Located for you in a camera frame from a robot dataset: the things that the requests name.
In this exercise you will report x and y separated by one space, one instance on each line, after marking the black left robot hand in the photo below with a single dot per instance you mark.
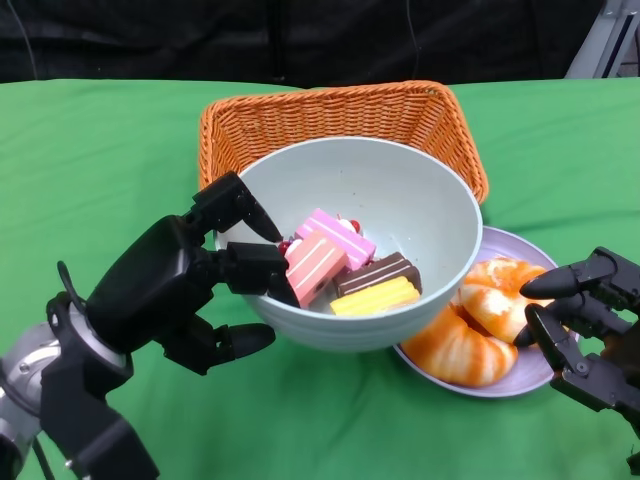
145 285

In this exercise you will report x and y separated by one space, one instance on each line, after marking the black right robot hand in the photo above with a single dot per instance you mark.
600 380

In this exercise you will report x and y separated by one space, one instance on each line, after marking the oval orange bread roll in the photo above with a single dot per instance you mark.
460 350

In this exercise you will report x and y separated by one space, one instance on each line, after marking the salmon striped cake slice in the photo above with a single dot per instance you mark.
312 267

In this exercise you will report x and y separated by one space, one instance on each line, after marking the pink cake slice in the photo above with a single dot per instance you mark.
340 235

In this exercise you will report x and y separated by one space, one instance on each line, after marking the yellow layered cake slice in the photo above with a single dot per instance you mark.
375 297

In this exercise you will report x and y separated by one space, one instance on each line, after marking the chocolate cake slice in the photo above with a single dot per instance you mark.
375 272

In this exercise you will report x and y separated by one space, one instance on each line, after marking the grey round bowl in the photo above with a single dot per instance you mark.
375 180

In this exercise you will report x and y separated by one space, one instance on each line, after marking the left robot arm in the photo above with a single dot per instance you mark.
75 400

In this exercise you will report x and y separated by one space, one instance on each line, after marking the lavender round plate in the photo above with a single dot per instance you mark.
505 242

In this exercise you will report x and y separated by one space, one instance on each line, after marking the orange wicker basket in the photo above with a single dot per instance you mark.
325 115

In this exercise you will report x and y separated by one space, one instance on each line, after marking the green tablecloth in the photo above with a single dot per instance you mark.
100 150

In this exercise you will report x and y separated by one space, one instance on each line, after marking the black backdrop curtain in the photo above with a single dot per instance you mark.
200 40

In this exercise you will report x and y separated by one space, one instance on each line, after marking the grey aluminium frame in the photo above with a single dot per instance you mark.
600 45

